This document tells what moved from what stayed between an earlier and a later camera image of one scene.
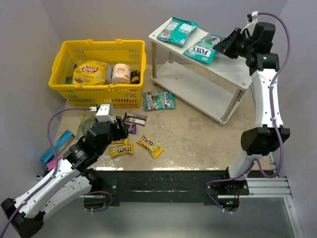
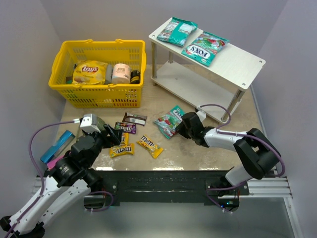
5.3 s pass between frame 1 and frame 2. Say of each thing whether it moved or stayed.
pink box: stayed
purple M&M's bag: stayed
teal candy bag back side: stayed
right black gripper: moved
